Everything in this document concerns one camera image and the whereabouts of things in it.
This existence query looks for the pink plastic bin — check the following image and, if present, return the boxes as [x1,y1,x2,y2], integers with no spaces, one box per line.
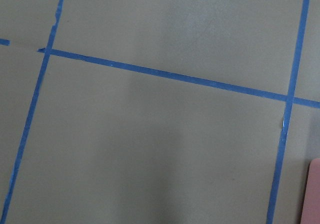
[300,158,320,224]

